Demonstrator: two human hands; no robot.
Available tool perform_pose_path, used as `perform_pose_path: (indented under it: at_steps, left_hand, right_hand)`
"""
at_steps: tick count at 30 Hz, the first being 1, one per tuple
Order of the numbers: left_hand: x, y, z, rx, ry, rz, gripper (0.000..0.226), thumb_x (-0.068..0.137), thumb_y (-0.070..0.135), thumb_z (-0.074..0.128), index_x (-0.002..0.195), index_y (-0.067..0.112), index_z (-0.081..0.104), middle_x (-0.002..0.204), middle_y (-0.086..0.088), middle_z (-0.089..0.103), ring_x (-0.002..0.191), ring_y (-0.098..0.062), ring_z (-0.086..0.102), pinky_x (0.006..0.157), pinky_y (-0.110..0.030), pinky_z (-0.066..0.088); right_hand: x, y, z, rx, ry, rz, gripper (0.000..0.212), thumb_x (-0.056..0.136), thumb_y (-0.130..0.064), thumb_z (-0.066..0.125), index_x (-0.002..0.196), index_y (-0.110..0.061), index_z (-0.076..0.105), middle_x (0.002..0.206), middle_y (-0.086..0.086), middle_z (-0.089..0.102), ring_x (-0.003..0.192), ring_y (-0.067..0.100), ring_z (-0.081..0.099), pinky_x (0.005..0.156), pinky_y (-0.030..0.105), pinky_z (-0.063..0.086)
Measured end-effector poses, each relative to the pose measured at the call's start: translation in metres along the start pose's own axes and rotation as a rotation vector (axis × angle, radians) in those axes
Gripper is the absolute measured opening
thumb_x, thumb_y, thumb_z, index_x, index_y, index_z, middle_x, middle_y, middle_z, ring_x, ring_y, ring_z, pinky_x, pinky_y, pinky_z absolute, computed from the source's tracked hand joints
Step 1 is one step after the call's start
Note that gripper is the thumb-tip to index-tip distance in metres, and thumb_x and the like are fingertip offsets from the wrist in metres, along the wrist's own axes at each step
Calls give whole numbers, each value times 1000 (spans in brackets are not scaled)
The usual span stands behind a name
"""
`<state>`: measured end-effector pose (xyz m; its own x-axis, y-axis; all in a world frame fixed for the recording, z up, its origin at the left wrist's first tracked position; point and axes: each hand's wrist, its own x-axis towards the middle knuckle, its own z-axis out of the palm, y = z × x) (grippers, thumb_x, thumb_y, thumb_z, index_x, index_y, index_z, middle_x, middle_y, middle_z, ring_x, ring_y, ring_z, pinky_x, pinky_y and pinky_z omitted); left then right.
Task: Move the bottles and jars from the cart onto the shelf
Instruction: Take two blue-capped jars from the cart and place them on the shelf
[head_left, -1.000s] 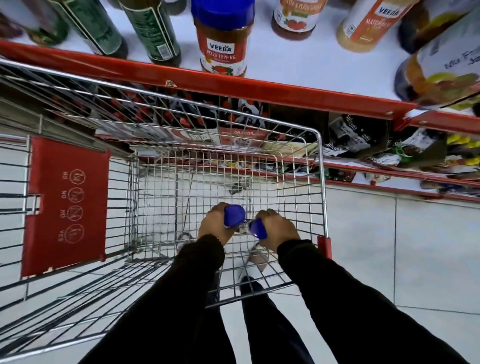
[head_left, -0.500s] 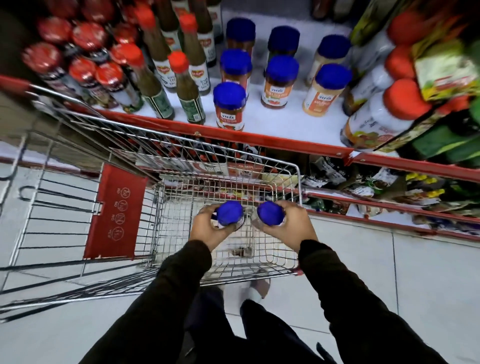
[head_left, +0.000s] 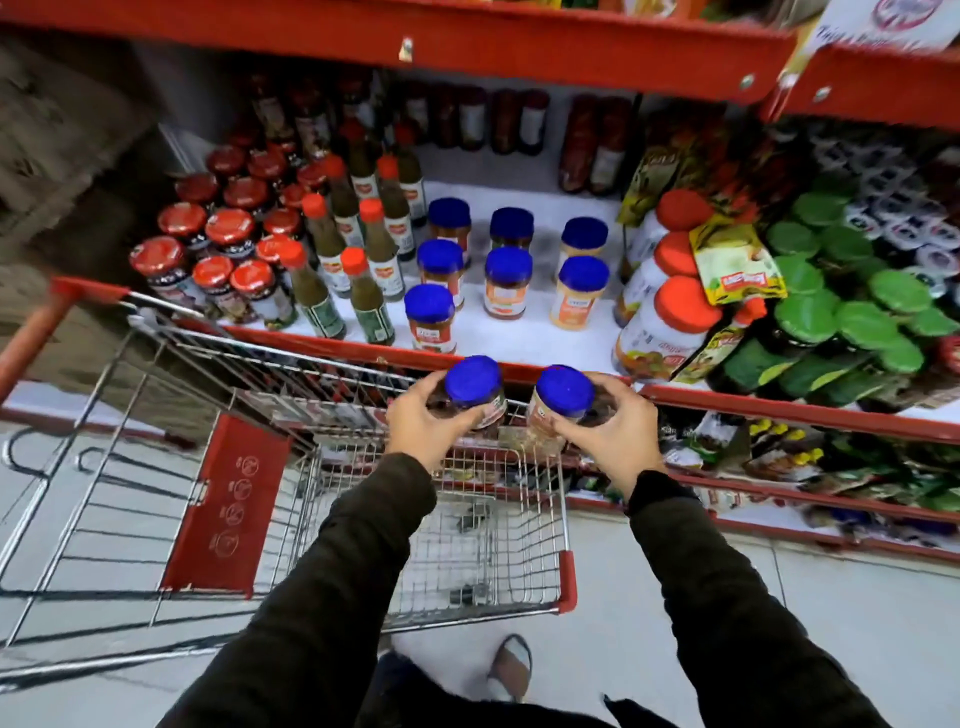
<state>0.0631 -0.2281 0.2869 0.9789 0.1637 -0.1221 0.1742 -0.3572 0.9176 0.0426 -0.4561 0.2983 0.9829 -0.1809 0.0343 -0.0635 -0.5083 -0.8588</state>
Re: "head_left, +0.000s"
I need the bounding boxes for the person's left hand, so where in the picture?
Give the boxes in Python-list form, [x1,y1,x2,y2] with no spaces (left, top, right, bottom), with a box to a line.
[385,370,497,474]

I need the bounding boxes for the person's left forearm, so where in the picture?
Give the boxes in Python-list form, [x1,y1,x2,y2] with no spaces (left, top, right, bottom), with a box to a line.
[157,452,441,728]

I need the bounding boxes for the group of blue-lid jars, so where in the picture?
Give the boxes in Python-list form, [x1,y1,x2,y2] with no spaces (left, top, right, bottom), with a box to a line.
[403,196,611,355]

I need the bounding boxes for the group of green sauce bottles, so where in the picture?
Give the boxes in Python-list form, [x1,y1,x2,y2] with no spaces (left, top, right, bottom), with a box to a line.
[279,120,429,347]

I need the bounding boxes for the person's right hand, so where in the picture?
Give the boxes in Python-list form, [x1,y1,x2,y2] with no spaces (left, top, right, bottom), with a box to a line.
[550,372,666,501]

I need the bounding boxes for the large orange-lid plastic jar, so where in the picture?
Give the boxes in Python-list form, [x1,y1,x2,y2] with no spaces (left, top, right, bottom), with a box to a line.
[624,189,714,283]
[611,276,724,382]
[615,231,703,328]

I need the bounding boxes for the red metal shelf rack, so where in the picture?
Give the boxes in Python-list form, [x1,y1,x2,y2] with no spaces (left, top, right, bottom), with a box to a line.
[0,0,960,565]

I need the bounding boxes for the person's right forearm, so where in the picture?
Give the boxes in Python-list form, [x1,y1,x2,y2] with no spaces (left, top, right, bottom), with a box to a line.
[626,470,895,728]

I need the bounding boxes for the group of red-lid jars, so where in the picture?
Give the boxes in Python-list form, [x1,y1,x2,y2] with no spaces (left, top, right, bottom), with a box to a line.
[127,123,331,332]

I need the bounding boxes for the group of green-lid jars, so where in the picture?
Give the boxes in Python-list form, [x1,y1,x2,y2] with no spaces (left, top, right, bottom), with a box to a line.
[705,191,960,414]

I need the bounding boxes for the yellow pouch with orange cap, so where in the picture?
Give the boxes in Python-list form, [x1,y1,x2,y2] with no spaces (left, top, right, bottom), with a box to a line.
[674,297,771,386]

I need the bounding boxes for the metal wire shopping cart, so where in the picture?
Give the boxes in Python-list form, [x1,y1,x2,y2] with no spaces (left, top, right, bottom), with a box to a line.
[0,276,579,695]

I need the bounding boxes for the row of dark sauce bottles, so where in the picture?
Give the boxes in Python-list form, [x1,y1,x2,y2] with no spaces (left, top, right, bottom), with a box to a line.
[243,66,552,162]

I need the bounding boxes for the yellow-green sauce pouch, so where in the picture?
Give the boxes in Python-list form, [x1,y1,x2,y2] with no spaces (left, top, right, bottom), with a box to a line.
[616,146,684,228]

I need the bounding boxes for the brown sandal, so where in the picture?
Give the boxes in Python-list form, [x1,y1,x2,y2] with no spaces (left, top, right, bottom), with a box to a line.
[487,633,535,705]

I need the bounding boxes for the white paper sign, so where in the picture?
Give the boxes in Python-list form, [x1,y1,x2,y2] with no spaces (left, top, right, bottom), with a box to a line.
[793,0,960,58]

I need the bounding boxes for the group of white-lid cups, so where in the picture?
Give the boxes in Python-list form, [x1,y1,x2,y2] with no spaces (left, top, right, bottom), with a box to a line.
[806,126,960,301]

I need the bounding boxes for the pile of assorted packets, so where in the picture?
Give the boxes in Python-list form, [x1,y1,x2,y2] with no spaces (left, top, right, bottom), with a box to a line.
[660,408,960,538]

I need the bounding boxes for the person's dark trousers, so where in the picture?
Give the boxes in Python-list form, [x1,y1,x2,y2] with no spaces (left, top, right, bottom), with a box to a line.
[352,651,680,728]

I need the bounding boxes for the blue-lid glass jar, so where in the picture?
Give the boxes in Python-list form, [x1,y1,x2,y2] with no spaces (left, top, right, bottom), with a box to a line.
[525,364,618,456]
[427,354,510,441]

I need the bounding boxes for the yellow sauce pouch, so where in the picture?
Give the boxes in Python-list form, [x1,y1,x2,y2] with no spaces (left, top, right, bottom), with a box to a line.
[688,213,789,307]

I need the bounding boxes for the stack of dark sauce pouches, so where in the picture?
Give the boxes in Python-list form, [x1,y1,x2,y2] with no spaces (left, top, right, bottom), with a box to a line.
[675,108,796,220]

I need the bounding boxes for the dark red sauce bottle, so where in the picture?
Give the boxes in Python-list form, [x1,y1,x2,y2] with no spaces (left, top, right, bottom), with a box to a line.
[588,96,633,198]
[558,93,600,195]

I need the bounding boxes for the red cart seat flap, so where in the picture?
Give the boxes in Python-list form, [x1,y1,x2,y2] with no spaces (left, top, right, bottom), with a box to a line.
[159,412,294,600]

